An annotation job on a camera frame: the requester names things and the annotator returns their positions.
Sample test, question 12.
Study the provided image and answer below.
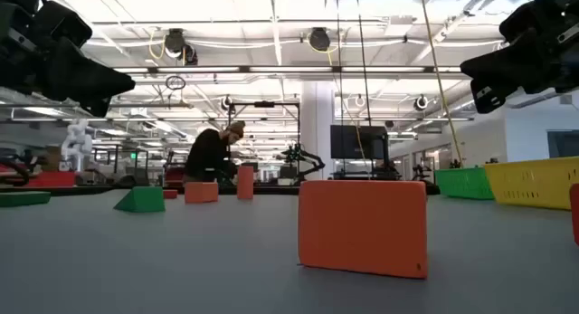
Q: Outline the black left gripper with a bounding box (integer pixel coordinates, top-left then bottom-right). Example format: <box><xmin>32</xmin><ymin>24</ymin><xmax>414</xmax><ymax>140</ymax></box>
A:
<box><xmin>0</xmin><ymin>8</ymin><xmax>136</xmax><ymax>118</ymax></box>

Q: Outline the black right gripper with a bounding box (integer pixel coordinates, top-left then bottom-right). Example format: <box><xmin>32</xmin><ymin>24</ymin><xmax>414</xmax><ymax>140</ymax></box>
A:
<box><xmin>460</xmin><ymin>31</ymin><xmax>579</xmax><ymax>115</ymax></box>

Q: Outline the green wedge block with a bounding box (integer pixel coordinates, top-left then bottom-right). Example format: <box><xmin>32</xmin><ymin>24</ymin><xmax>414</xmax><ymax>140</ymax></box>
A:
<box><xmin>112</xmin><ymin>186</ymin><xmax>166</xmax><ymax>214</ymax></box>

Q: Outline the orange cuboid block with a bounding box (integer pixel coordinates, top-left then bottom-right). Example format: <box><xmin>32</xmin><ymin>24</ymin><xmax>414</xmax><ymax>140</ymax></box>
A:
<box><xmin>184</xmin><ymin>181</ymin><xmax>220</xmax><ymax>205</ymax></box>

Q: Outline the tall orange block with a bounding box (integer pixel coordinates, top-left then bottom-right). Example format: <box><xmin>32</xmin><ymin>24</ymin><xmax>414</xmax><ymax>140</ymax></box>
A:
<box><xmin>236</xmin><ymin>165</ymin><xmax>255</xmax><ymax>201</ymax></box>

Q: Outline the brown cardboard box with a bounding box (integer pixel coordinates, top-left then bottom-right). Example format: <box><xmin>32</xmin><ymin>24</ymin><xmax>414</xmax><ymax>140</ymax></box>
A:
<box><xmin>44</xmin><ymin>145</ymin><xmax>62</xmax><ymax>173</ymax></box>

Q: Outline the green plastic basket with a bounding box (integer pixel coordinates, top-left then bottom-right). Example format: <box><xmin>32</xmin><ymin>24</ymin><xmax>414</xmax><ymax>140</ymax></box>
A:
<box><xmin>433</xmin><ymin>166</ymin><xmax>495</xmax><ymax>201</ymax></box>

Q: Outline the yellow plastic basket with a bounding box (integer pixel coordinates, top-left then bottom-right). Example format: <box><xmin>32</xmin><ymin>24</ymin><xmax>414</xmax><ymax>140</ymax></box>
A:
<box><xmin>483</xmin><ymin>156</ymin><xmax>579</xmax><ymax>212</ymax></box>

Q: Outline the red tool cart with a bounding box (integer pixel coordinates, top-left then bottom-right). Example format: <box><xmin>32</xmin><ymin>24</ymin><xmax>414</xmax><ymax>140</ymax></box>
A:
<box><xmin>164</xmin><ymin>167</ymin><xmax>186</xmax><ymax>188</ymax></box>

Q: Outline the person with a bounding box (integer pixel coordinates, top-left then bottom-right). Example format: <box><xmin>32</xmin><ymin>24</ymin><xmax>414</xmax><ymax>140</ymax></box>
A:
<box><xmin>184</xmin><ymin>119</ymin><xmax>246</xmax><ymax>184</ymax></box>

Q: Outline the black monitor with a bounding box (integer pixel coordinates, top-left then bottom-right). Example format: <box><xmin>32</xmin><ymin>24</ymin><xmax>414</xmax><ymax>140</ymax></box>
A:
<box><xmin>329</xmin><ymin>124</ymin><xmax>389</xmax><ymax>160</ymax></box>

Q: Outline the white pillar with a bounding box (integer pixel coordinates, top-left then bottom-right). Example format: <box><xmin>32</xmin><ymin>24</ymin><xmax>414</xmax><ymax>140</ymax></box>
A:
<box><xmin>300</xmin><ymin>81</ymin><xmax>336</xmax><ymax>179</ymax></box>

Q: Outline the large flat orange block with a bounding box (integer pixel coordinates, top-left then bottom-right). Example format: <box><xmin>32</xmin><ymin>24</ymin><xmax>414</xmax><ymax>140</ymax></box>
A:
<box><xmin>297</xmin><ymin>179</ymin><xmax>429</xmax><ymax>280</ymax></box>

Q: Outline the yellow cable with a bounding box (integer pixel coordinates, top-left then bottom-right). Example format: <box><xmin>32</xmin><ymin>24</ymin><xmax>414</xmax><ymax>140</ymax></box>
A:
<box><xmin>419</xmin><ymin>0</ymin><xmax>465</xmax><ymax>168</ymax></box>

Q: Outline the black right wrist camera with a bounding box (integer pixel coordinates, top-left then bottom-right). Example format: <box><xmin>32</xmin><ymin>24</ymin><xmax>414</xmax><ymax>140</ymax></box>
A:
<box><xmin>498</xmin><ymin>0</ymin><xmax>566</xmax><ymax>44</ymax></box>

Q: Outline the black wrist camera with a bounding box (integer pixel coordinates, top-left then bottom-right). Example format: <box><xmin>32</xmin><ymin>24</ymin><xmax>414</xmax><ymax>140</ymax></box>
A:
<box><xmin>498</xmin><ymin>0</ymin><xmax>566</xmax><ymax>44</ymax></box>
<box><xmin>32</xmin><ymin>0</ymin><xmax>94</xmax><ymax>49</ymax></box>

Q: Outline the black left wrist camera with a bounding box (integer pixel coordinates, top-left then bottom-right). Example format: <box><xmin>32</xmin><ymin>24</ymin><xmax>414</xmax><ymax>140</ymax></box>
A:
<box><xmin>32</xmin><ymin>0</ymin><xmax>94</xmax><ymax>49</ymax></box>

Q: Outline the black coiled cable loop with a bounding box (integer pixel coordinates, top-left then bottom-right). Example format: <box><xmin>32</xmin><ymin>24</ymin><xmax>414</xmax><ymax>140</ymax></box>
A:
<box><xmin>165</xmin><ymin>74</ymin><xmax>187</xmax><ymax>91</ymax></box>

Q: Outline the black curved hose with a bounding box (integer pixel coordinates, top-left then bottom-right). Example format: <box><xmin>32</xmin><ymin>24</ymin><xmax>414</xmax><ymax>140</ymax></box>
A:
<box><xmin>0</xmin><ymin>158</ymin><xmax>30</xmax><ymax>186</ymax></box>

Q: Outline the black hanging cable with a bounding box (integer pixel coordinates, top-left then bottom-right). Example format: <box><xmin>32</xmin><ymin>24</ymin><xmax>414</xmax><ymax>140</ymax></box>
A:
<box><xmin>355</xmin><ymin>0</ymin><xmax>373</xmax><ymax>128</ymax></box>
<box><xmin>335</xmin><ymin>0</ymin><xmax>345</xmax><ymax>125</ymax></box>

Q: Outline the black table edge rail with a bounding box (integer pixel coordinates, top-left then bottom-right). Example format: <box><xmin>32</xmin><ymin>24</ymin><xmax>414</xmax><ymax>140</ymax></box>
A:
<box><xmin>0</xmin><ymin>183</ymin><xmax>440</xmax><ymax>197</ymax></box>

